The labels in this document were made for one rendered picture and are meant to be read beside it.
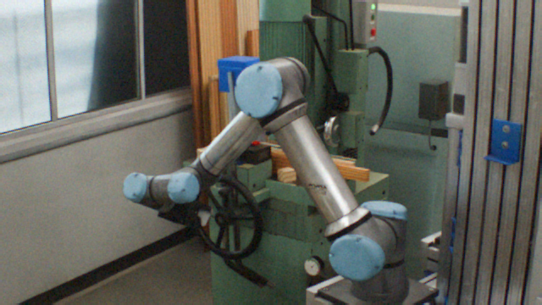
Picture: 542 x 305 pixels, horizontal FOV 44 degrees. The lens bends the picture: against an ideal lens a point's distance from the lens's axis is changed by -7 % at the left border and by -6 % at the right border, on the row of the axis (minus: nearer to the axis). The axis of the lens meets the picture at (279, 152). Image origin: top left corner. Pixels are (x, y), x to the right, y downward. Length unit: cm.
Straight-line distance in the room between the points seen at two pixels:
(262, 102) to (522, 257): 69
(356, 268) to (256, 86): 45
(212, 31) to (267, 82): 236
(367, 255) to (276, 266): 95
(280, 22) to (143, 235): 190
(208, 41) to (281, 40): 154
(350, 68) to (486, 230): 101
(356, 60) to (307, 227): 61
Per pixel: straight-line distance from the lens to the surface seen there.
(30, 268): 340
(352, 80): 249
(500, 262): 169
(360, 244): 152
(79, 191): 349
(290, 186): 231
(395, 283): 172
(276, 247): 242
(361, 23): 257
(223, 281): 262
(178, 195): 176
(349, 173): 236
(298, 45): 235
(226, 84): 327
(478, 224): 169
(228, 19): 403
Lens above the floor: 161
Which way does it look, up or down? 15 degrees down
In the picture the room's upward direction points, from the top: straight up
